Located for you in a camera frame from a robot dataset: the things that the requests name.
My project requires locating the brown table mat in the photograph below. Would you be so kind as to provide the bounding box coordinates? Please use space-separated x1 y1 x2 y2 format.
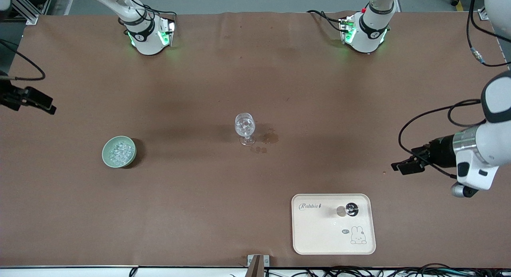
0 11 511 269

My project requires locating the grey metal table bracket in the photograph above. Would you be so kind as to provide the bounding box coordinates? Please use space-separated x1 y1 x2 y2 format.
246 254 271 277

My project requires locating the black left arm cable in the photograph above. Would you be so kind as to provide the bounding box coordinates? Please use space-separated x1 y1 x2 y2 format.
398 0 511 180

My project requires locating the cream rabbit print tray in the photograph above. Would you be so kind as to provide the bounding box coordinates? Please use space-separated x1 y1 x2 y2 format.
291 194 377 255

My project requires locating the clear ice cubes pile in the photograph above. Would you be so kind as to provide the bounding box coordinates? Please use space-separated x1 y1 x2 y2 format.
109 141 135 165

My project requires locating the green ceramic bowl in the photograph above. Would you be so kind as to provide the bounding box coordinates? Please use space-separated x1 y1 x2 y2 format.
102 136 137 168

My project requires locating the clear stemmed wine glass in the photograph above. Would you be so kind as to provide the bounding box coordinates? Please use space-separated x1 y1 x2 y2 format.
234 113 256 146

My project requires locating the black base cable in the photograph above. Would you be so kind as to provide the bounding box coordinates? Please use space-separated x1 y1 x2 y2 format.
119 0 177 35
306 9 353 35

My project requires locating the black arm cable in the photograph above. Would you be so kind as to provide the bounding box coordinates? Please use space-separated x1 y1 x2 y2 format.
398 0 511 180
0 39 46 82

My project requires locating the black cable bundle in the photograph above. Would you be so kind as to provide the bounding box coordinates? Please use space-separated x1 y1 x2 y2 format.
230 263 511 277

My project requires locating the steel double jigger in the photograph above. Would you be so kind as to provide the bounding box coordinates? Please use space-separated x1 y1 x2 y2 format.
336 203 359 218

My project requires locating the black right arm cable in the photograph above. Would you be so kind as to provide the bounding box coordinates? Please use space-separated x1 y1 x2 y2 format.
0 39 46 82

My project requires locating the black left base cable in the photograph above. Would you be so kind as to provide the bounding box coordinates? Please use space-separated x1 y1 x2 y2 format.
306 9 353 35

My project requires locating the black right base cable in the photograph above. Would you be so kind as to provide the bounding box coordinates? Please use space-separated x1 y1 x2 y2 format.
119 0 177 35

